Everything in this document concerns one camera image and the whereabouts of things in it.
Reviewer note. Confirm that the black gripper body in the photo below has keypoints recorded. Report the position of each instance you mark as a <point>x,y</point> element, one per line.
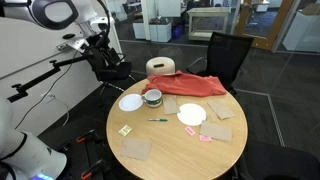
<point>103,54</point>

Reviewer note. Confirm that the green capped grey marker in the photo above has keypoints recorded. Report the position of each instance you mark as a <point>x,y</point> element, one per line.
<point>157,119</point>

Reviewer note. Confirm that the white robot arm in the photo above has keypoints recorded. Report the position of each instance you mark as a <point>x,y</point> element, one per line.
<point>26,156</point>

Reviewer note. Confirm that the brown napkin near mug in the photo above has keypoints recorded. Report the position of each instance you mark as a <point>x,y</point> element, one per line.
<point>170,105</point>

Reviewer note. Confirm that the white cabinet behind glass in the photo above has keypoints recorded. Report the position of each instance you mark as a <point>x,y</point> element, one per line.
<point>158,32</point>

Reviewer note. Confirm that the small white plate left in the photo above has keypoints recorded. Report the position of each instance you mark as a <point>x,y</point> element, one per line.
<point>130,102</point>

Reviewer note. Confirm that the beige round stool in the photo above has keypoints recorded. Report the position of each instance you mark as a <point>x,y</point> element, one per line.
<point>160,65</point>

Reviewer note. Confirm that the yellow sticky note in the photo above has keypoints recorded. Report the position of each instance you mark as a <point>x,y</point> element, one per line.
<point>124,131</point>

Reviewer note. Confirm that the orange red cloth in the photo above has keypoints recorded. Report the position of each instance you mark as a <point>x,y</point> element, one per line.
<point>185,84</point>

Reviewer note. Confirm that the cream utility cart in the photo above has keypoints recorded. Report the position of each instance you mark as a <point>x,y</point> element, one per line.
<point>204,21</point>

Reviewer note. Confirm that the brown napkin front left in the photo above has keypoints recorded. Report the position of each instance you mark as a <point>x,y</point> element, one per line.
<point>137,149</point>

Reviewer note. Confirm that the white paper plate centre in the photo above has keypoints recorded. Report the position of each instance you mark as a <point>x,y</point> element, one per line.
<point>191,114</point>

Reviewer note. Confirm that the pink sticky note upper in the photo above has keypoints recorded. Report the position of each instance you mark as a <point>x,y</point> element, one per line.
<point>190,131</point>

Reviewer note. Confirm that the pink sticky note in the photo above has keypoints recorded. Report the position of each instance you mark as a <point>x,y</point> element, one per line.
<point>205,138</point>
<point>190,131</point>

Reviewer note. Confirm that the black mesh office chair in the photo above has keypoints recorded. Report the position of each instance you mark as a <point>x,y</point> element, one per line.
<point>225,56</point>

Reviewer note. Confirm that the pink sticky note lower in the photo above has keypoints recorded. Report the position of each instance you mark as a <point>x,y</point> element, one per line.
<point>205,138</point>

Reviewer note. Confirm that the brown napkin far right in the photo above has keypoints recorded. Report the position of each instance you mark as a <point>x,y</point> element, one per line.
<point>221,110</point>

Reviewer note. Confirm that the brown napkin right front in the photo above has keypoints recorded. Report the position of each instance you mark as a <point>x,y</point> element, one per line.
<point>216,131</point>

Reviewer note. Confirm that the black chair front right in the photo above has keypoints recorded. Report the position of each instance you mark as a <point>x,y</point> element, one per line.
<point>264,161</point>

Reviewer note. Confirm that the black chair by wall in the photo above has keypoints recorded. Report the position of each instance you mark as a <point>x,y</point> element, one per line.
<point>112,73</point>

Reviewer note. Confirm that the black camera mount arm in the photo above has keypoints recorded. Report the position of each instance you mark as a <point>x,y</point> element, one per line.
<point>22,88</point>

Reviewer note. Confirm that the orange handled clamp upper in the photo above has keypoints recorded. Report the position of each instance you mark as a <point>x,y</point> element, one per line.
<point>85,136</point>

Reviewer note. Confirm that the orange handled clamp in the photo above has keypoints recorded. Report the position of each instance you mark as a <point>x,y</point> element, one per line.
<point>94,170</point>
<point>85,136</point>

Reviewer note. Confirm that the orange handled clamp lower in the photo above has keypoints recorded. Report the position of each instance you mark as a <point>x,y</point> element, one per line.
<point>94,170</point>

